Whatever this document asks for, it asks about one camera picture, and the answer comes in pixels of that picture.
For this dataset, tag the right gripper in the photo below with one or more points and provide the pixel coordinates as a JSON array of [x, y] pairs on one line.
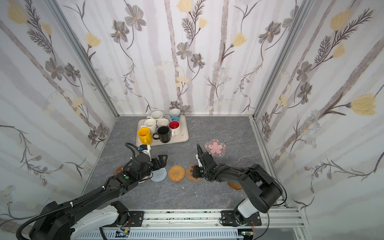
[[203, 169]]

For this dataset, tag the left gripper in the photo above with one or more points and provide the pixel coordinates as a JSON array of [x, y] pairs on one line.
[[154, 164]]

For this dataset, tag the pink flower coaster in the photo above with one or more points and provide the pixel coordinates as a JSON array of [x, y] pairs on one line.
[[216, 148]]

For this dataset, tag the blue-grey round knitted coaster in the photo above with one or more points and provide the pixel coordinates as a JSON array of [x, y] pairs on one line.
[[159, 175]]

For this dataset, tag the brown paw-shaped coaster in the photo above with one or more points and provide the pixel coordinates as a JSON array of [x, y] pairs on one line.
[[189, 173]]

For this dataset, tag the yellow mug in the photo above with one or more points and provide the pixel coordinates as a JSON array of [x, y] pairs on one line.
[[145, 136]]

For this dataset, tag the white mug red inside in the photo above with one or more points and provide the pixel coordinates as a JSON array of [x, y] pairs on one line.
[[175, 128]]

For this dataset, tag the brown wooden round coaster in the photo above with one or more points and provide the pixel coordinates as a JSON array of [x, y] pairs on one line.
[[235, 186], [118, 170]]

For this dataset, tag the white woven round coaster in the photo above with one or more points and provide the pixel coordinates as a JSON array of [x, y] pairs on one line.
[[145, 179]]

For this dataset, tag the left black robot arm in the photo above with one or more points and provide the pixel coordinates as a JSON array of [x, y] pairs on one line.
[[57, 222]]

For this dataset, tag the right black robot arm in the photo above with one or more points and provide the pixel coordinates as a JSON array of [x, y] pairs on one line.
[[262, 190]]

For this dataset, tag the beige plastic tray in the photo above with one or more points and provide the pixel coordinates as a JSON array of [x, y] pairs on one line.
[[182, 137]]

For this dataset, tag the black mug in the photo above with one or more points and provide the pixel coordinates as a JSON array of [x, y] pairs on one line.
[[162, 134]]

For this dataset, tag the lavender mug white inside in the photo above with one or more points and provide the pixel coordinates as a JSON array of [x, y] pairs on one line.
[[162, 122]]

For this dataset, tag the white mug left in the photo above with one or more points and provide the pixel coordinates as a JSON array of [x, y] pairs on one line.
[[151, 124]]

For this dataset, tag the white speckled mug rear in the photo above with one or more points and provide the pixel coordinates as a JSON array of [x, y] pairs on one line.
[[156, 115]]

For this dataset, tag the light blue mug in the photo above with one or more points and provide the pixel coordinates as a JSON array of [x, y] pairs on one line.
[[175, 114]]

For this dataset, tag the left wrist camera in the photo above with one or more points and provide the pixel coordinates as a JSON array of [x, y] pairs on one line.
[[144, 151]]

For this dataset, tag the white slotted cable duct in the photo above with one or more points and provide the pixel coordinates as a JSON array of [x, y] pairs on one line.
[[177, 234]]

